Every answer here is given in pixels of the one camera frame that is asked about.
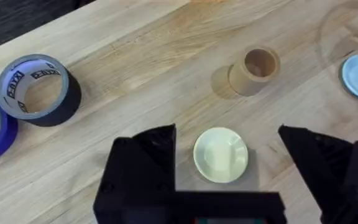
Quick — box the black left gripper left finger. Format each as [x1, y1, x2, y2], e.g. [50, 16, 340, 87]
[93, 123, 177, 224]

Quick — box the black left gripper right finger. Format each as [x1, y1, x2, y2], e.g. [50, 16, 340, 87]
[277, 124, 358, 224]

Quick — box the pale yellow small plate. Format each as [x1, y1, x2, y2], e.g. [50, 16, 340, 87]
[193, 126, 249, 184]

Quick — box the tan cylindrical cup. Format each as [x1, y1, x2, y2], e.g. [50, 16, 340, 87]
[227, 45, 281, 97]

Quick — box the black tape roll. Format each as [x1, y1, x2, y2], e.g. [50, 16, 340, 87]
[0, 54, 83, 128]

